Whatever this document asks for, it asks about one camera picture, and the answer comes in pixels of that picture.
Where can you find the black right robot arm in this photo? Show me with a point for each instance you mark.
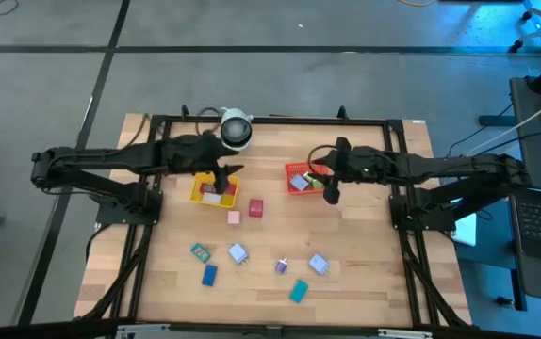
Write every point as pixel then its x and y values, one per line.
pixel 463 165

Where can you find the flat rectangular box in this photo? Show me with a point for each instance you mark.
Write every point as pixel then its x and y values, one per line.
pixel 209 275

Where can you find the purple-edged white USB cube charger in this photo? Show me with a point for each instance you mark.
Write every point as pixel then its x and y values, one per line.
pixel 281 267

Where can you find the lavender multiport wall charger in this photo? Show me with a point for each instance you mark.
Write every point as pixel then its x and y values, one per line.
pixel 300 182

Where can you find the orange plastic basket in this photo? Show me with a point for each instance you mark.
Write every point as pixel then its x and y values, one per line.
pixel 294 167

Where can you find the pale pink wall charger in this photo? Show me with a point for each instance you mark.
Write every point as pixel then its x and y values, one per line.
pixel 234 217

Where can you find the dark standing desk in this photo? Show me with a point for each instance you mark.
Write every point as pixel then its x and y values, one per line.
pixel 536 141

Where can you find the black aluminium table frame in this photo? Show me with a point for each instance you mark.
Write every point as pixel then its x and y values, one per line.
pixel 299 120

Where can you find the green wall charger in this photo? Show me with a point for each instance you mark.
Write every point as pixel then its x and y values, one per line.
pixel 318 185

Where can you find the teal patterned square item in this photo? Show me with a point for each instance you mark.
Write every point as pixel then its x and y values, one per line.
pixel 200 253

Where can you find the red cube wall charger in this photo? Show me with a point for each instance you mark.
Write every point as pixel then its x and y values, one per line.
pixel 255 208

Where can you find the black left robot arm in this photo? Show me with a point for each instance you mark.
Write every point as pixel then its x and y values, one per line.
pixel 110 156

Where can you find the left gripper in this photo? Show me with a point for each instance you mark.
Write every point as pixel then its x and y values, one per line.
pixel 183 155

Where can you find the silver aluminium bracket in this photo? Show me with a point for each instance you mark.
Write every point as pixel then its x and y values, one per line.
pixel 404 333
pixel 143 329

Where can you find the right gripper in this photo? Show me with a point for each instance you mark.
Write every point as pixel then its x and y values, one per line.
pixel 367 165

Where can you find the black frame clamp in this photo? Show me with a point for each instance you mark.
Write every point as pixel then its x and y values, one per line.
pixel 342 113
pixel 185 112

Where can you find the teal rectangular box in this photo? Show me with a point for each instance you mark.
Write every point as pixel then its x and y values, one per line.
pixel 299 291

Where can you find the office chair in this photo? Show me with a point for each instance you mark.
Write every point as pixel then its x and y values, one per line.
pixel 539 24

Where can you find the yellow plastic basket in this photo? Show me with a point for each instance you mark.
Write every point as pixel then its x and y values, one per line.
pixel 200 178

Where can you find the black crossbar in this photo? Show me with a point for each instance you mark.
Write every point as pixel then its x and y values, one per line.
pixel 39 330

